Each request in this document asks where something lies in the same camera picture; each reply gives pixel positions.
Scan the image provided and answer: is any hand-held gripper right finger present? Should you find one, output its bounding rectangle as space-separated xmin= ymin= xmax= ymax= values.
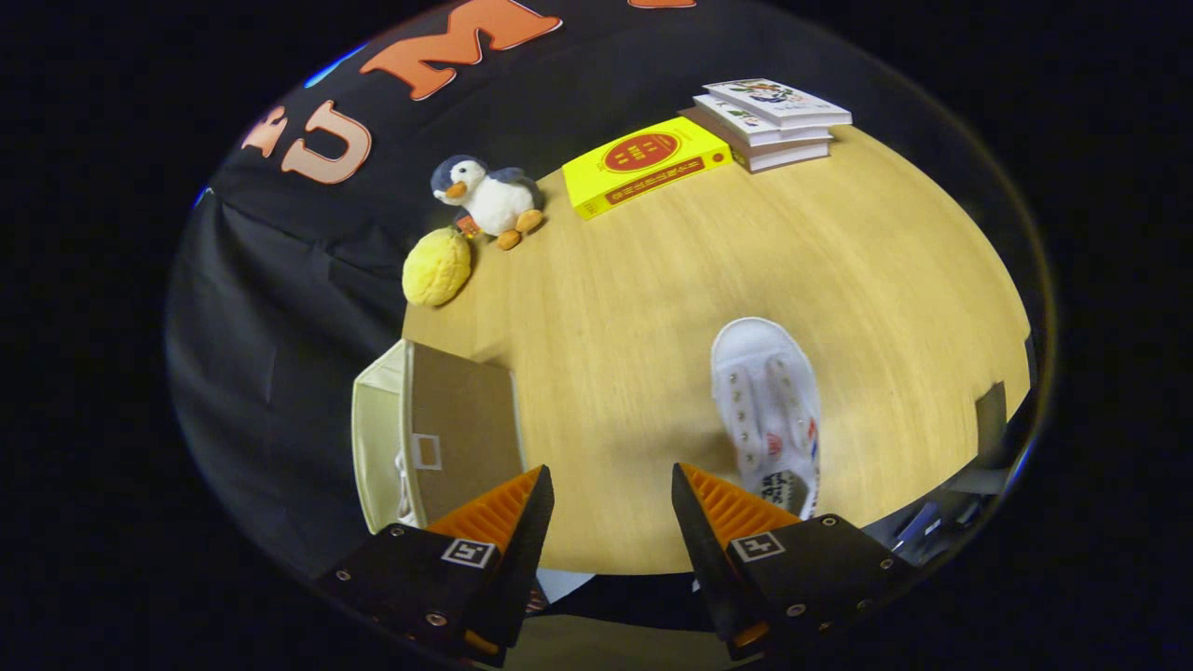
xmin=670 ymin=462 xmax=926 ymax=661

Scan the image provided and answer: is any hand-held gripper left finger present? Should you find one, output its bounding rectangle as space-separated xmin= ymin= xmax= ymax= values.
xmin=315 ymin=464 xmax=556 ymax=667

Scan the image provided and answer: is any beige fabric storage box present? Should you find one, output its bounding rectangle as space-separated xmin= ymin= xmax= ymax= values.
xmin=350 ymin=338 xmax=528 ymax=535

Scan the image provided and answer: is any person's dark clothing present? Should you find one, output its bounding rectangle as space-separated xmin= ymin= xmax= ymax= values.
xmin=522 ymin=570 xmax=723 ymax=635

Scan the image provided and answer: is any yellow plush bread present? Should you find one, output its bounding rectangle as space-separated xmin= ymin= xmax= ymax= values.
xmin=402 ymin=226 xmax=473 ymax=308

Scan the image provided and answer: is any penguin plush toy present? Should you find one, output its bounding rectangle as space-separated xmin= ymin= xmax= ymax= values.
xmin=430 ymin=155 xmax=546 ymax=251

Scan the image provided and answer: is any yellow book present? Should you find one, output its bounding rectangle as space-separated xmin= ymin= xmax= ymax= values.
xmin=562 ymin=116 xmax=734 ymax=221

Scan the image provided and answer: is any white illustrated book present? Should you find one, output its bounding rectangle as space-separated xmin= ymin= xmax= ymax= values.
xmin=702 ymin=78 xmax=853 ymax=129
xmin=692 ymin=93 xmax=835 ymax=147

